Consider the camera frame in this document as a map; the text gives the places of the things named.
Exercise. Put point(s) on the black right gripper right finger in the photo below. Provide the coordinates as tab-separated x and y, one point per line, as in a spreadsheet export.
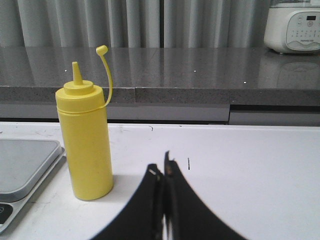
187	217

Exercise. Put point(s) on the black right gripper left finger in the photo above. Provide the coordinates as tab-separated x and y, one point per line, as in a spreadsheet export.
142	216

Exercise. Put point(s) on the yellow squeeze bottle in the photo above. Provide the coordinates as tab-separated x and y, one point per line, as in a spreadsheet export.
81	107

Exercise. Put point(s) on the silver electronic kitchen scale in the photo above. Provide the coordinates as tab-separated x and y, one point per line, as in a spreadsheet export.
24	165

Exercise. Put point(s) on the grey stone countertop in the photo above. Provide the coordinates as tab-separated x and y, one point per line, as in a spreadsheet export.
224	76

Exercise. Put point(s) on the white kitchen appliance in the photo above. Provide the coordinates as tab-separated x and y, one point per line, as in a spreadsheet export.
293	26

